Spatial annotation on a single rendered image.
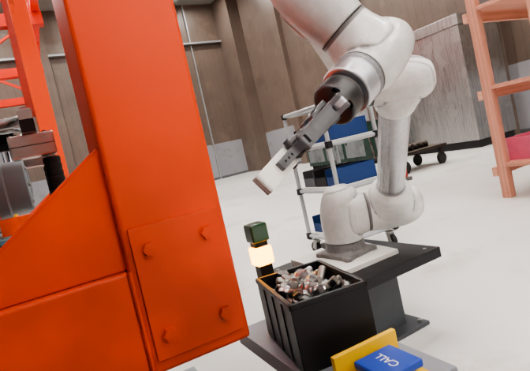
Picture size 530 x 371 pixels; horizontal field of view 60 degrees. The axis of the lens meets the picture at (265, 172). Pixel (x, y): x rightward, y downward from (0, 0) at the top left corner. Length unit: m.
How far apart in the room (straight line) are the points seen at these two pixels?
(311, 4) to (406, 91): 0.64
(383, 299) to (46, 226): 1.41
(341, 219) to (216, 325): 1.10
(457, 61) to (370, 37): 7.84
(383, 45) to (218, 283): 0.47
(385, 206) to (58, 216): 1.28
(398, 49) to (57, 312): 0.66
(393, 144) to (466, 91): 7.06
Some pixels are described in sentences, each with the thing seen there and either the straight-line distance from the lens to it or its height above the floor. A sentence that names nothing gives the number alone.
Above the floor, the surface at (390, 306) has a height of 0.11.
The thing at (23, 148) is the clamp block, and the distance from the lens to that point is 1.09.
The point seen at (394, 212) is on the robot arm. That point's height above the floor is 0.47.
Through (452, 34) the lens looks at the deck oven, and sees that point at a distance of 8.68.
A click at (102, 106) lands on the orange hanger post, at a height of 0.92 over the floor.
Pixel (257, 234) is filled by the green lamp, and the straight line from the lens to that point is 0.97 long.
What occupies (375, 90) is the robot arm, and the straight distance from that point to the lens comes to 0.77.
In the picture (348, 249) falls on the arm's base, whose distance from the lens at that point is 1.81.
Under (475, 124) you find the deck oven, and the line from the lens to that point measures 8.56.
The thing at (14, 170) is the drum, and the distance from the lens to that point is 1.23.
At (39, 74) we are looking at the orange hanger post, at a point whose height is 1.97.
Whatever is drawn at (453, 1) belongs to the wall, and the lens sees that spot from 10.60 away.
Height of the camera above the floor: 0.81
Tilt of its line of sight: 3 degrees down
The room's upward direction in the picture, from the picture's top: 13 degrees counter-clockwise
